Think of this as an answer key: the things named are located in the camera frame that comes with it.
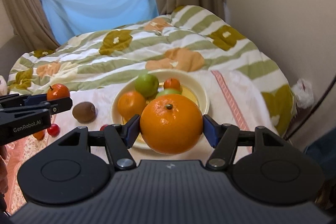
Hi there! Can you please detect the red cherry tomato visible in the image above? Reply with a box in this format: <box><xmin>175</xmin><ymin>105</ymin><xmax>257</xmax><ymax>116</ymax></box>
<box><xmin>100</xmin><ymin>124</ymin><xmax>108</xmax><ymax>131</ymax></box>
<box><xmin>47</xmin><ymin>123</ymin><xmax>60</xmax><ymax>138</ymax></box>

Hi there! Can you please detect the orange persimmon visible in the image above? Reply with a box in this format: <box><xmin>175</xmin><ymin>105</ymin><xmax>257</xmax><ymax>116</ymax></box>
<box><xmin>47</xmin><ymin>84</ymin><xmax>70</xmax><ymax>101</ymax></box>

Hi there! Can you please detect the brown kiwi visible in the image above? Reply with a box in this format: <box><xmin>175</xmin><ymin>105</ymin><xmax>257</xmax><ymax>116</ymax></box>
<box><xmin>72</xmin><ymin>102</ymin><xmax>96</xmax><ymax>123</ymax></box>

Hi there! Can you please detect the large orange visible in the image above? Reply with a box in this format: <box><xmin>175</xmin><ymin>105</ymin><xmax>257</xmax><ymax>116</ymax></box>
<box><xmin>139</xmin><ymin>94</ymin><xmax>203</xmax><ymax>155</ymax></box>

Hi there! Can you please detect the small orange tangerine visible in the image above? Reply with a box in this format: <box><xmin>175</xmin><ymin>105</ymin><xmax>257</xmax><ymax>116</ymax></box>
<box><xmin>163</xmin><ymin>78</ymin><xmax>182</xmax><ymax>92</ymax></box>

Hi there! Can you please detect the person's hand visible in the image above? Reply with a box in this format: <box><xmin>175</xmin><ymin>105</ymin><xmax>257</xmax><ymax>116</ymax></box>
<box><xmin>0</xmin><ymin>146</ymin><xmax>8</xmax><ymax>194</ymax></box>

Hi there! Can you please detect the pink plush pillow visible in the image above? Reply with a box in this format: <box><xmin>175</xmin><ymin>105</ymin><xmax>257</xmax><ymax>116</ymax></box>
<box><xmin>0</xmin><ymin>76</ymin><xmax>7</xmax><ymax>96</ymax></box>

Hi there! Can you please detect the pink white floral cloth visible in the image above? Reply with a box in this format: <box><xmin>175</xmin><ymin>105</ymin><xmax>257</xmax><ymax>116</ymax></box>
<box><xmin>5</xmin><ymin>70</ymin><xmax>276</xmax><ymax>214</ymax></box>

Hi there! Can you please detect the green apple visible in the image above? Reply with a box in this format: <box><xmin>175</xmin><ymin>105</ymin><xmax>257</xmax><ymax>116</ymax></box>
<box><xmin>155</xmin><ymin>88</ymin><xmax>182</xmax><ymax>98</ymax></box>
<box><xmin>134</xmin><ymin>73</ymin><xmax>159</xmax><ymax>98</ymax></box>

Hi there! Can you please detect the cream yellow bowl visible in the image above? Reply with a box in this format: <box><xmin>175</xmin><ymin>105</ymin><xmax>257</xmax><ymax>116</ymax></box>
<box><xmin>112</xmin><ymin>69</ymin><xmax>210</xmax><ymax>147</ymax></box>

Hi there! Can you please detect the white plastic bag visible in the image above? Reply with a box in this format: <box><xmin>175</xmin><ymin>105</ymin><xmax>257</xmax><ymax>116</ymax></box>
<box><xmin>291</xmin><ymin>79</ymin><xmax>314</xmax><ymax>109</ymax></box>

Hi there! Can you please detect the left brown curtain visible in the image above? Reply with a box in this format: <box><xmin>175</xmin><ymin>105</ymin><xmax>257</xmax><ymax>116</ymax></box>
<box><xmin>2</xmin><ymin>0</ymin><xmax>60</xmax><ymax>51</ymax></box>

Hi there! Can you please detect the striped floral duvet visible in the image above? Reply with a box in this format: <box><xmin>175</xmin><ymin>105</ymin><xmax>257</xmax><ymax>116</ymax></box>
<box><xmin>7</xmin><ymin>5</ymin><xmax>295</xmax><ymax>134</ymax></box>

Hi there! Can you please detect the blue window cloth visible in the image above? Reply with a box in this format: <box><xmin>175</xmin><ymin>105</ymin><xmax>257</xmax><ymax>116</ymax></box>
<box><xmin>41</xmin><ymin>0</ymin><xmax>159</xmax><ymax>44</ymax></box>

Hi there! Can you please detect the black cable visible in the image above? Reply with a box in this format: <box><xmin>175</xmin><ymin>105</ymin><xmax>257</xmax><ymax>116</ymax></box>
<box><xmin>286</xmin><ymin>82</ymin><xmax>336</xmax><ymax>140</ymax></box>

